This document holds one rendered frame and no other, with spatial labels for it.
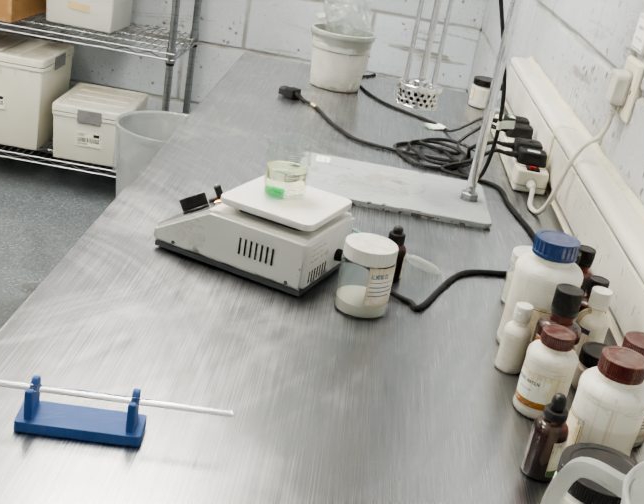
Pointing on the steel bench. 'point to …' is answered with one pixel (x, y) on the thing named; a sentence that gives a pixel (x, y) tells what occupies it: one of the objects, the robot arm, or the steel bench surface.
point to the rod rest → (80, 420)
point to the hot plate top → (311, 215)
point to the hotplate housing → (258, 246)
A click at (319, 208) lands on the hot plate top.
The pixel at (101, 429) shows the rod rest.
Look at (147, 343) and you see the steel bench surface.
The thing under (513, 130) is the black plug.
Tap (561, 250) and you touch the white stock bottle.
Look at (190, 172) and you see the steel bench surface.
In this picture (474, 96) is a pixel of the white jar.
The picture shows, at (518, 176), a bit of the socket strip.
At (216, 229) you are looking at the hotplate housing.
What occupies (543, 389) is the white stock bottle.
